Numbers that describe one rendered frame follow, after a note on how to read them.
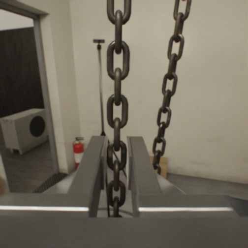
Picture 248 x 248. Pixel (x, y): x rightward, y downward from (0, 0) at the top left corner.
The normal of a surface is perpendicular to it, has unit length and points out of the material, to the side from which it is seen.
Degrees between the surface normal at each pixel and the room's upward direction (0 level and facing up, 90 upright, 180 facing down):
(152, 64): 90
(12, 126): 90
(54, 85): 90
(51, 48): 90
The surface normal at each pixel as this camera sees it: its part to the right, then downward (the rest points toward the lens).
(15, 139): -0.29, 0.29
